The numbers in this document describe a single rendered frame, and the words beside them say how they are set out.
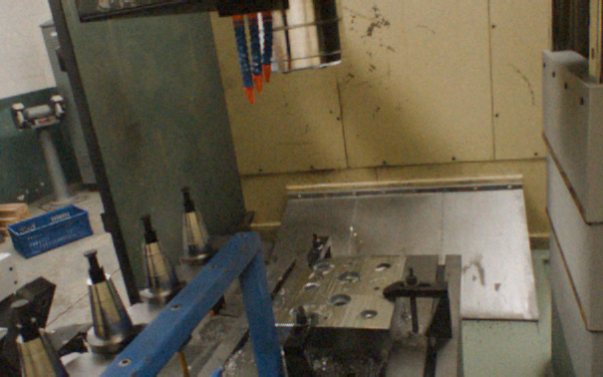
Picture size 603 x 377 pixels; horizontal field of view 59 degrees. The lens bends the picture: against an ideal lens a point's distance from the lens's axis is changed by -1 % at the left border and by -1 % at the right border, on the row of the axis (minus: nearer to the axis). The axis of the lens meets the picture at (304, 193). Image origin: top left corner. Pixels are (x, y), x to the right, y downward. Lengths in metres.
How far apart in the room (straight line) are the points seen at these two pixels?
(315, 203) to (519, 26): 0.97
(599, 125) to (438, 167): 1.34
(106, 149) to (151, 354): 0.96
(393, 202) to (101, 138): 1.09
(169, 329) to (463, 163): 1.56
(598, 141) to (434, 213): 1.29
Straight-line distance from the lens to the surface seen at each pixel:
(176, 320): 0.67
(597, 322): 0.87
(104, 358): 0.66
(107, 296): 0.65
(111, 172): 1.53
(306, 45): 0.92
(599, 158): 0.76
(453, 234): 1.93
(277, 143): 2.15
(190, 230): 0.82
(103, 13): 0.78
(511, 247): 1.89
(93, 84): 1.51
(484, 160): 2.05
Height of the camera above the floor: 1.54
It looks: 18 degrees down
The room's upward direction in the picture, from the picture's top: 9 degrees counter-clockwise
